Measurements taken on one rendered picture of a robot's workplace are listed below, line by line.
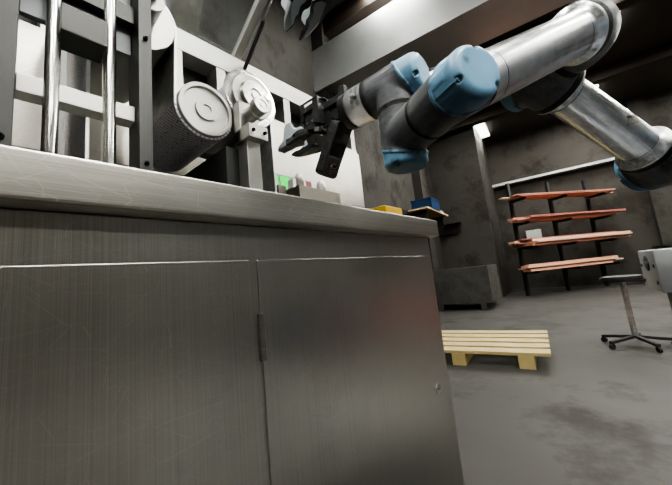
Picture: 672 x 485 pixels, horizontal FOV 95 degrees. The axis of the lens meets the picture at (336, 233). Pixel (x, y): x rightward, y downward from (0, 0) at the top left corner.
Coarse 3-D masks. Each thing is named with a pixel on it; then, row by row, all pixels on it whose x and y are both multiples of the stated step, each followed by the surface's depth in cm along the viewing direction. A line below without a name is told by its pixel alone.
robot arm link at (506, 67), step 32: (608, 0) 50; (544, 32) 45; (576, 32) 47; (608, 32) 49; (448, 64) 37; (480, 64) 37; (512, 64) 42; (544, 64) 45; (576, 64) 54; (416, 96) 43; (448, 96) 38; (480, 96) 37; (416, 128) 45; (448, 128) 44
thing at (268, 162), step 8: (272, 136) 82; (264, 144) 83; (272, 144) 81; (264, 152) 83; (272, 152) 81; (264, 160) 83; (272, 160) 80; (264, 168) 83; (272, 168) 80; (264, 176) 82; (272, 176) 80; (264, 184) 82; (272, 184) 80
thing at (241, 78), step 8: (232, 80) 74; (240, 80) 75; (256, 80) 79; (232, 88) 73; (264, 88) 80; (232, 96) 73; (240, 96) 74; (232, 112) 76; (232, 120) 78; (232, 128) 80; (232, 136) 84; (216, 144) 88; (224, 144) 89; (208, 152) 92; (216, 152) 95
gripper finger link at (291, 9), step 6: (282, 0) 68; (288, 0) 65; (294, 0) 65; (300, 0) 65; (282, 6) 68; (288, 6) 65; (294, 6) 65; (300, 6) 66; (288, 12) 66; (294, 12) 66; (288, 18) 67; (294, 18) 67; (288, 24) 67
